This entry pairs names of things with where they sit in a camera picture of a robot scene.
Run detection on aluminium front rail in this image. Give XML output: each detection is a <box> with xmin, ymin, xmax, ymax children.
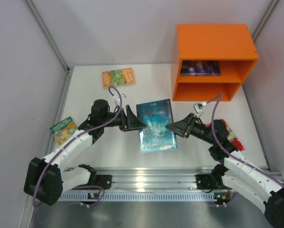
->
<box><xmin>96</xmin><ymin>167</ymin><xmax>213</xmax><ymax>192</ymax></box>

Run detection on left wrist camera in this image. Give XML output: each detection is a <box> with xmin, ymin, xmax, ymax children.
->
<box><xmin>113</xmin><ymin>93</ymin><xmax>127</xmax><ymax>105</ymax></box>

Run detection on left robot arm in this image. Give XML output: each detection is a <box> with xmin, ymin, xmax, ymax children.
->
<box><xmin>24</xmin><ymin>99</ymin><xmax>146</xmax><ymax>206</ymax></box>

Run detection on purple Robinson Crusoe book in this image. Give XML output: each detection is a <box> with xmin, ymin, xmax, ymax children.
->
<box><xmin>180</xmin><ymin>60</ymin><xmax>221</xmax><ymax>76</ymax></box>

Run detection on blue ocean cover book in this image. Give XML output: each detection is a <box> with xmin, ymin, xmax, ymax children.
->
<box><xmin>136</xmin><ymin>99</ymin><xmax>177</xmax><ymax>153</ymax></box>

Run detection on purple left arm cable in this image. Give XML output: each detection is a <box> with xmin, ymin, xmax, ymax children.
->
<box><xmin>31</xmin><ymin>85</ymin><xmax>123</xmax><ymax>208</ymax></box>

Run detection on aluminium left frame post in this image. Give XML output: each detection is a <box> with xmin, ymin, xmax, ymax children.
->
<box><xmin>23</xmin><ymin>0</ymin><xmax>69</xmax><ymax>73</ymax></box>

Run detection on aluminium right frame post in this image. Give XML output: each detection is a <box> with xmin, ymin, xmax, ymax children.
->
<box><xmin>252</xmin><ymin>0</ymin><xmax>281</xmax><ymax>42</ymax></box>

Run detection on red treehouse book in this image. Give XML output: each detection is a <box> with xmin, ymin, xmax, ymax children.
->
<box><xmin>214</xmin><ymin>119</ymin><xmax>245</xmax><ymax>152</ymax></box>

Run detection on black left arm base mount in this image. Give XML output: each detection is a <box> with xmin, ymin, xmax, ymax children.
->
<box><xmin>87</xmin><ymin>174</ymin><xmax>112</xmax><ymax>190</ymax></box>

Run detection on perforated metal cable tray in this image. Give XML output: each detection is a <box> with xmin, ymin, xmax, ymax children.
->
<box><xmin>58</xmin><ymin>191</ymin><xmax>230</xmax><ymax>202</ymax></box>

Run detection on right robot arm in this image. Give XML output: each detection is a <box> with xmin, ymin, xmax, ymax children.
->
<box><xmin>166</xmin><ymin>113</ymin><xmax>284</xmax><ymax>228</ymax></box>

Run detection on orange green treehouse book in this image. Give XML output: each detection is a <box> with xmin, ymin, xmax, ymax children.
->
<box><xmin>102</xmin><ymin>68</ymin><xmax>136</xmax><ymax>88</ymax></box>

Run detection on aluminium frame post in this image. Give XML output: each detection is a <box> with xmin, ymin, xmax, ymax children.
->
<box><xmin>252</xmin><ymin>0</ymin><xmax>281</xmax><ymax>42</ymax></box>
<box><xmin>23</xmin><ymin>0</ymin><xmax>69</xmax><ymax>73</ymax></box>

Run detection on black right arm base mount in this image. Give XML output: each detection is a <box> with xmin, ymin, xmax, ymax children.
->
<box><xmin>196</xmin><ymin>173</ymin><xmax>231</xmax><ymax>194</ymax></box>

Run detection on orange wooden shelf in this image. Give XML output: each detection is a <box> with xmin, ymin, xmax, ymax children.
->
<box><xmin>170</xmin><ymin>24</ymin><xmax>259</xmax><ymax>102</ymax></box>

